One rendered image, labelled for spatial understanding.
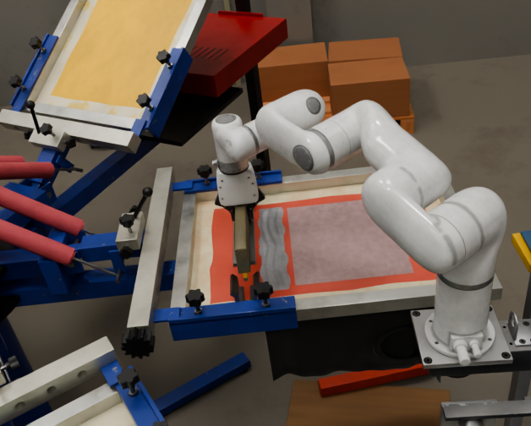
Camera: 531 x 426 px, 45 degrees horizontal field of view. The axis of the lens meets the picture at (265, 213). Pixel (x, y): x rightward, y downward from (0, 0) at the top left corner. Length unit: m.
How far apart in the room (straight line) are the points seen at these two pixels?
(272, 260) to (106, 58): 1.03
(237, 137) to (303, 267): 0.42
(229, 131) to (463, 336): 0.68
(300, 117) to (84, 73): 1.28
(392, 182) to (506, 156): 2.97
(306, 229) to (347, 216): 0.13
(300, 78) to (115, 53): 2.18
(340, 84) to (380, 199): 2.96
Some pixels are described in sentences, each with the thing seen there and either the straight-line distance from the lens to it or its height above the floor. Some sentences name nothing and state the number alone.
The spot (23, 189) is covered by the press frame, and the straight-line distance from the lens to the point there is 2.10.
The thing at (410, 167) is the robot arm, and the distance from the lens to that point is 1.06.
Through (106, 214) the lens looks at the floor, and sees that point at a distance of 3.80.
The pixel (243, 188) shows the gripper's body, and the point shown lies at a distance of 1.61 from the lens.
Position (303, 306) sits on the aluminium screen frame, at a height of 0.99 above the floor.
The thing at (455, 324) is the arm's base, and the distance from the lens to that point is 1.19.
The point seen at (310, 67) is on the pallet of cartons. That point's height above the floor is 0.34.
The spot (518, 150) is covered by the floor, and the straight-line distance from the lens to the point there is 4.05.
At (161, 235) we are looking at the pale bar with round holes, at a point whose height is 1.04.
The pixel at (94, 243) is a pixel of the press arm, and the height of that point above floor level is 1.04.
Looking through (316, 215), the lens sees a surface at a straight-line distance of 1.85.
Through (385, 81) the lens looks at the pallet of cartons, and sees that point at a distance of 3.99.
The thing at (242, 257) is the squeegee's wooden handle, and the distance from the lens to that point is 1.52.
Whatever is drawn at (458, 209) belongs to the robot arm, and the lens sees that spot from 1.03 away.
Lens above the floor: 2.06
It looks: 36 degrees down
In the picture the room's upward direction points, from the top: 8 degrees counter-clockwise
